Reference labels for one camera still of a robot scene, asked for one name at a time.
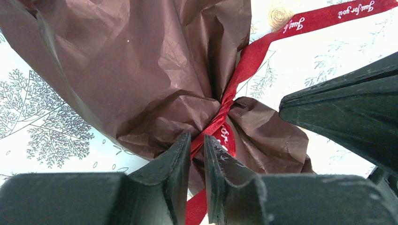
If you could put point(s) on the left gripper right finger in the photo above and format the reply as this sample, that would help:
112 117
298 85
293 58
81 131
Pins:
237 195

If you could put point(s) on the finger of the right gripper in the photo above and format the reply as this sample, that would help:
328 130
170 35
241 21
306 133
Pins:
358 110

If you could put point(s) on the brown flower bouquet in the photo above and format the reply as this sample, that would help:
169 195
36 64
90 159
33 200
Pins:
144 71

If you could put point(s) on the red printed ribbon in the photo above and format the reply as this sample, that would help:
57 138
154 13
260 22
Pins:
251 58

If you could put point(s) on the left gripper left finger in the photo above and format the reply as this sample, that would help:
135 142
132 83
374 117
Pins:
155 194

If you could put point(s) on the floral patterned tablecloth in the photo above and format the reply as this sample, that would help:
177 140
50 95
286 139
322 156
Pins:
290 65

